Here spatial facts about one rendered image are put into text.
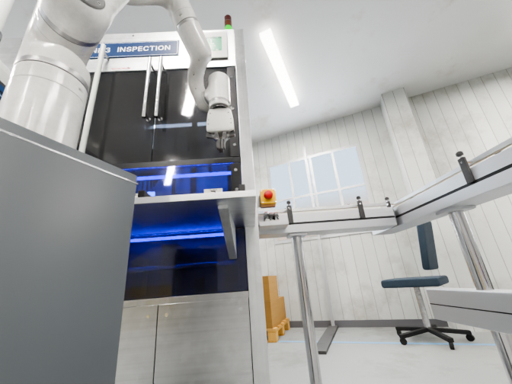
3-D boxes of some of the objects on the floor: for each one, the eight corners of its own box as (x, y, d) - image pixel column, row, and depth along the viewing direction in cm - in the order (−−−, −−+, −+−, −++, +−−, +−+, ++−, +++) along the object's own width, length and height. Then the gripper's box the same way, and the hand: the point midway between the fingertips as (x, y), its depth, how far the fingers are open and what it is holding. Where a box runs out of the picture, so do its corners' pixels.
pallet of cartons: (217, 328, 366) (216, 280, 389) (295, 328, 322) (289, 274, 346) (180, 342, 294) (182, 283, 318) (273, 344, 250) (267, 275, 274)
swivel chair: (466, 333, 237) (429, 221, 276) (494, 351, 183) (443, 208, 222) (392, 332, 261) (367, 229, 301) (397, 348, 207) (366, 220, 247)
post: (259, 481, 81) (234, 39, 154) (277, 480, 81) (243, 38, 154) (260, 498, 75) (233, 29, 148) (279, 496, 75) (242, 28, 148)
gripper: (198, 104, 89) (198, 147, 83) (238, 101, 89) (241, 144, 83) (202, 116, 96) (202, 157, 90) (239, 114, 96) (242, 155, 90)
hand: (221, 146), depth 87 cm, fingers closed
